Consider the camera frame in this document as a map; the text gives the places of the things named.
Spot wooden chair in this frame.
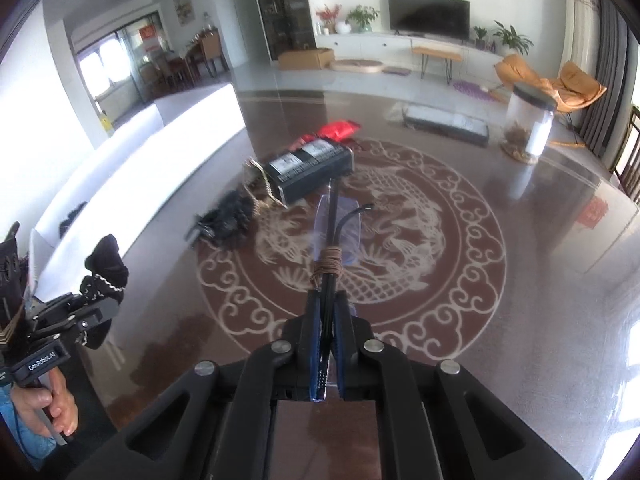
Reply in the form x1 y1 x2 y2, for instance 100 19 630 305
612 105 640 201

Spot black hair scrunchie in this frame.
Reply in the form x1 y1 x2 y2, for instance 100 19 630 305
59 204 90 235
85 234 130 307

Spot orange lounge chair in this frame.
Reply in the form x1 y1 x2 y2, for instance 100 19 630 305
495 53 608 113

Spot red flower plant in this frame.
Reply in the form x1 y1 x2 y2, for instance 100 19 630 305
316 4 343 36

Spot wooden bench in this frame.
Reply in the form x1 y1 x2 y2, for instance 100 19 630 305
412 46 463 81

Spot dark patterned glass desktop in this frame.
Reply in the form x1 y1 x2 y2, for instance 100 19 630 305
65 85 640 480

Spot black rectangular box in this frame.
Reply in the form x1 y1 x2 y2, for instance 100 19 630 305
263 139 357 207

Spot round beige floor cushion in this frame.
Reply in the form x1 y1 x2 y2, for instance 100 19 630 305
332 59 383 75

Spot brown hair tie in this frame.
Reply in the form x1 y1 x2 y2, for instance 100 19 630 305
311 246 346 288

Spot person's blue jeans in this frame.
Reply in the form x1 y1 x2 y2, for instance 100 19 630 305
0 385 43 468

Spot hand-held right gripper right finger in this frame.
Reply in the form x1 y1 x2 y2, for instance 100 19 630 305
327 292 583 480

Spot clear plastic jar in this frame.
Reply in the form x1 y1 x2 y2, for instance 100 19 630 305
502 82 558 163

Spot green potted plant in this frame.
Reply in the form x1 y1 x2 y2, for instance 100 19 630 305
346 5 381 33

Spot red snack packet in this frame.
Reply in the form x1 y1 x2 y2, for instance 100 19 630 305
318 119 362 142

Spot grey curtain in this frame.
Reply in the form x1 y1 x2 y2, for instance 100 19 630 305
585 0 640 171

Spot wooden side cabinet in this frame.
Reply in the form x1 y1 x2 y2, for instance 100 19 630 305
187 27 231 78

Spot woven coaster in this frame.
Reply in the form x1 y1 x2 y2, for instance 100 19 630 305
501 142 538 165

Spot white television cabinet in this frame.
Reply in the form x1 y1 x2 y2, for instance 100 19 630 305
315 30 501 63

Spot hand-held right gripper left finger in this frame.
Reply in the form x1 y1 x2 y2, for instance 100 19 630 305
65 290 326 480

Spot white patterned curtain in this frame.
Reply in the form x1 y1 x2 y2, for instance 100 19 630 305
562 0 601 81

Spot cardboard box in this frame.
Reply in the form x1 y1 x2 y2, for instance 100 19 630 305
277 47 335 71

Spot person's left hand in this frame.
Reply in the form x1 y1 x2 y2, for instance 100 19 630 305
10 377 79 439

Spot flat black wrapped package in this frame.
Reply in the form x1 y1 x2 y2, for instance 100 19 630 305
392 102 490 148

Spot black television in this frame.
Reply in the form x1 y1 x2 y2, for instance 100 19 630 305
387 0 471 41

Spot pile of hair clips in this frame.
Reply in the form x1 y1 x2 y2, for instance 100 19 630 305
187 190 258 250

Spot leaf-shaped metal hair clip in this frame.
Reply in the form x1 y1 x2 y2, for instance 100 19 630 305
243 158 288 211

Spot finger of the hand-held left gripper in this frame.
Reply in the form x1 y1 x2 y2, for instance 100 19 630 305
27 291 124 329
35 310 119 349

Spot large leafy potted plant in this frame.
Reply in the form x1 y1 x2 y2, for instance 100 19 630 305
492 21 535 56

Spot dark display cabinet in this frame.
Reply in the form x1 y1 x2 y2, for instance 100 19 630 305
248 0 316 61

